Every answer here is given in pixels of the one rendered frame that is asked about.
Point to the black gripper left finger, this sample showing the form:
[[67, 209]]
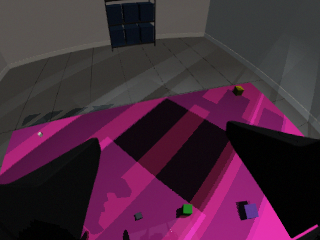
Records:
[[51, 202]]

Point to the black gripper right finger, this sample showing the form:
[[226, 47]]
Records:
[[287, 169]]

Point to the small purple cube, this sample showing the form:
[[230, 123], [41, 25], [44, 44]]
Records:
[[248, 211]]

